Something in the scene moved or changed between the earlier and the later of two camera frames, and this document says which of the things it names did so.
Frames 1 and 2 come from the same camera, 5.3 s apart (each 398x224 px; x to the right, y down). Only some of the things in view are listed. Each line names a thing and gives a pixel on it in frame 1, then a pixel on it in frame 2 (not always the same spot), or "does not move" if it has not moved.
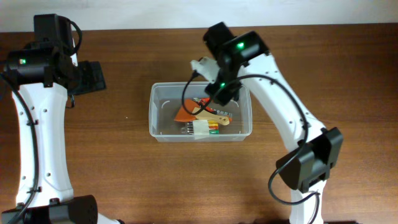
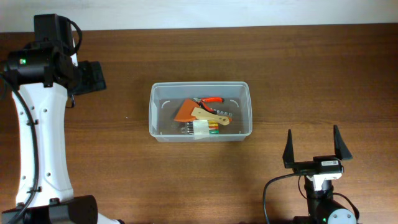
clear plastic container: [186, 112] does not move
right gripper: [224, 96] -> [300, 167]
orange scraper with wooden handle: [186, 113] does not move
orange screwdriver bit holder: [224, 112] does not move
